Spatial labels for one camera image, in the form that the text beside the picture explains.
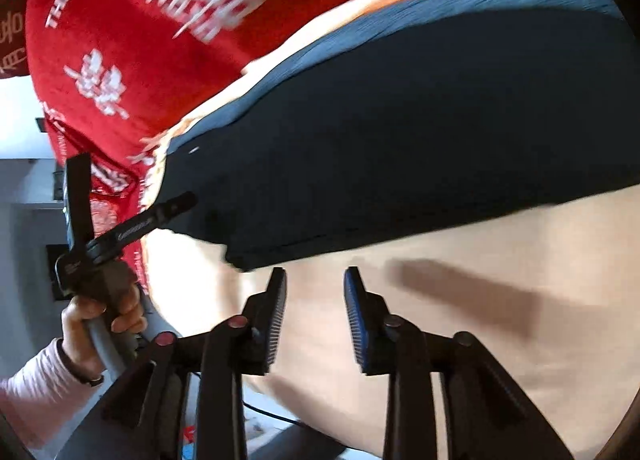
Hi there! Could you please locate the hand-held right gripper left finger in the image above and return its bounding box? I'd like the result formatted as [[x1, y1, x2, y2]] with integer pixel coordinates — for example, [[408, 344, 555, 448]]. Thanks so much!
[[65, 266, 289, 460]]

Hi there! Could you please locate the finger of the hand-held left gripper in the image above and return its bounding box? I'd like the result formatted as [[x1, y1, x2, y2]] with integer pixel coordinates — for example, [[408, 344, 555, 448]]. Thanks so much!
[[87, 191, 199, 261], [64, 153, 97, 255]]

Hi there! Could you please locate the person's left hand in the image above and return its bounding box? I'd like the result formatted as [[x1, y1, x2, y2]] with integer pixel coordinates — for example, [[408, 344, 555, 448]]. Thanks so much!
[[61, 284, 147, 384]]

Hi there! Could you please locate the peach cloth mat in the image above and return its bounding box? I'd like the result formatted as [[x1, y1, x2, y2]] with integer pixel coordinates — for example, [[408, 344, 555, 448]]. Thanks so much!
[[135, 0, 640, 460]]

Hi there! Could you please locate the black garment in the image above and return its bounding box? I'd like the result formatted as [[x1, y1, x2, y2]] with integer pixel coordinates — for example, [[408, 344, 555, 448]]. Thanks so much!
[[159, 0, 632, 274]]

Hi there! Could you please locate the red printed blanket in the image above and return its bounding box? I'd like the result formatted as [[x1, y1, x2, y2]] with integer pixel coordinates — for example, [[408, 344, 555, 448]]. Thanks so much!
[[0, 0, 476, 302]]

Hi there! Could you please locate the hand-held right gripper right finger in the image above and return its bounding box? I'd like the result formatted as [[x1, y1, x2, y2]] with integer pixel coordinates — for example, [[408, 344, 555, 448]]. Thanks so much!
[[344, 266, 576, 460]]

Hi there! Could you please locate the person's left forearm pink sleeve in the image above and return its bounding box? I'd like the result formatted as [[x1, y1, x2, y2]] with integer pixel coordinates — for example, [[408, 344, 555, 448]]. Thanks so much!
[[0, 337, 107, 447]]

